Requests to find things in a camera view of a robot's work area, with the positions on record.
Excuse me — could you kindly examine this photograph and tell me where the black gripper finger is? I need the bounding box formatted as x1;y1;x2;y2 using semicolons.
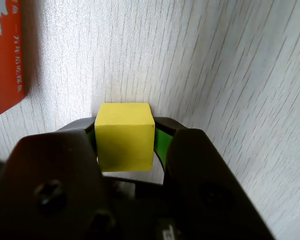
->
152;116;276;240
0;117;121;240

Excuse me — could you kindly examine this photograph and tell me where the yellow wooden cube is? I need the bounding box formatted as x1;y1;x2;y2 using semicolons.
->
94;102;156;173

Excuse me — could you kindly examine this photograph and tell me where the red white printed carton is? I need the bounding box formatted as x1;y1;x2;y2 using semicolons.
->
0;0;31;119

